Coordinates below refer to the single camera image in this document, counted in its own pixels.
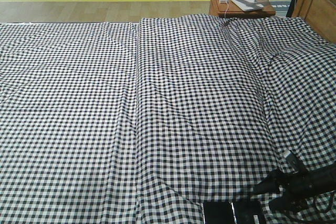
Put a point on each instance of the black smartphone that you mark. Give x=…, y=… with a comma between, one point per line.
x=244, y=211

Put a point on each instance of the black white checkered bedsheet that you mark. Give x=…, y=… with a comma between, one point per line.
x=144, y=122

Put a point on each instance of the wooden headboard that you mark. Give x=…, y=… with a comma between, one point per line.
x=319, y=14

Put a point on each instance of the wooden nightstand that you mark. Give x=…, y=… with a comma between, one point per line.
x=231, y=10

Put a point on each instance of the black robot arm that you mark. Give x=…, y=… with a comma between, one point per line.
x=325, y=180

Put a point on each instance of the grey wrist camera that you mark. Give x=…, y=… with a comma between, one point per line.
x=291, y=160

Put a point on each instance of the white desk lamp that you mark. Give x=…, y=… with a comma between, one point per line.
x=248, y=5

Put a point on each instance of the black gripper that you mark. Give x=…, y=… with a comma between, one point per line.
x=298, y=187

